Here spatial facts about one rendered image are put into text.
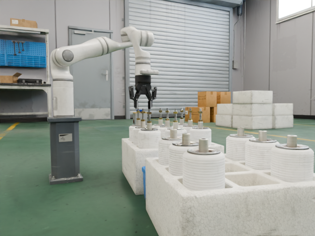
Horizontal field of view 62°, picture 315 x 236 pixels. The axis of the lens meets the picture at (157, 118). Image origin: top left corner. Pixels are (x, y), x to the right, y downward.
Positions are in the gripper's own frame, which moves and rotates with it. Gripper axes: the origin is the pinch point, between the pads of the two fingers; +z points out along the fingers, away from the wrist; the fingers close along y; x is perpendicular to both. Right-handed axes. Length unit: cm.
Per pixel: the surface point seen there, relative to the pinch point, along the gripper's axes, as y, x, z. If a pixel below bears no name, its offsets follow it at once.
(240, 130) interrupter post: -11, 48, 8
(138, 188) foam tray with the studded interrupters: 11.2, 17.1, 32.2
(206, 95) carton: -280, -274, -17
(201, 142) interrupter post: 19, 64, 8
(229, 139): -7.0, 47.4, 10.8
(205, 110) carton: -278, -274, 12
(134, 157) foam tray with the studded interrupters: 12.4, 15.9, 19.9
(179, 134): -7.0, 19.0, 11.7
